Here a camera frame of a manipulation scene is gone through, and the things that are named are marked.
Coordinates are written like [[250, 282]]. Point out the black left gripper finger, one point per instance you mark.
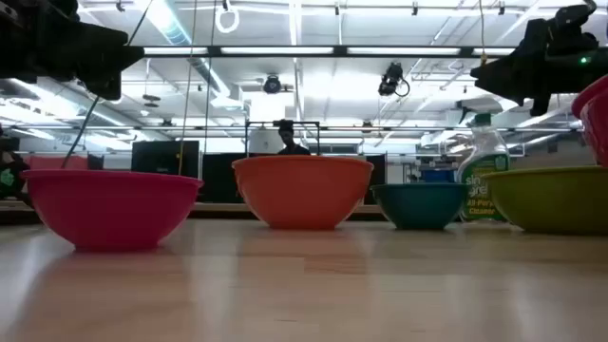
[[108, 85], [126, 56]]

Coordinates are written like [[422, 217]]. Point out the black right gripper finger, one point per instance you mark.
[[496, 78], [540, 104]]

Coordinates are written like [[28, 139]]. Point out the red plastic bowl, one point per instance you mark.
[[597, 126]]

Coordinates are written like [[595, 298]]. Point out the olive green plastic bowl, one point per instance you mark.
[[553, 202]]

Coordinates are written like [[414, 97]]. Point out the pink plastic bowl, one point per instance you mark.
[[111, 211]]

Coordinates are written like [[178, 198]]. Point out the teal plastic bowl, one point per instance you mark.
[[420, 206]]

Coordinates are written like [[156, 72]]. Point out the orange plastic bowl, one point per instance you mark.
[[301, 192]]

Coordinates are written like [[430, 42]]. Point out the green cleaner spray bottle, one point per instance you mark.
[[480, 164]]

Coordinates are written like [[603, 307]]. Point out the black monitor screen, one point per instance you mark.
[[164, 159]]

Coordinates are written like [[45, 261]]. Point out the red cloth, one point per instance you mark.
[[52, 162]]

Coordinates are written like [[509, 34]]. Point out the blue storage bin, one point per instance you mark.
[[437, 176]]

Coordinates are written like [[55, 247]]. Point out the person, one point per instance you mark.
[[287, 138], [10, 176]]

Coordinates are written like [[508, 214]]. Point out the narrow black curtain panel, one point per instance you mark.
[[379, 168]]

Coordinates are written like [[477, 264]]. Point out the round black ceiling device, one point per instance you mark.
[[272, 84]]

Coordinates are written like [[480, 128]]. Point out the overhead light bar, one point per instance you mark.
[[337, 51]]

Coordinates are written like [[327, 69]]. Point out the silver air duct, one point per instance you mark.
[[209, 71]]

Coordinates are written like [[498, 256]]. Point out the black overhead camera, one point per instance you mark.
[[392, 78]]

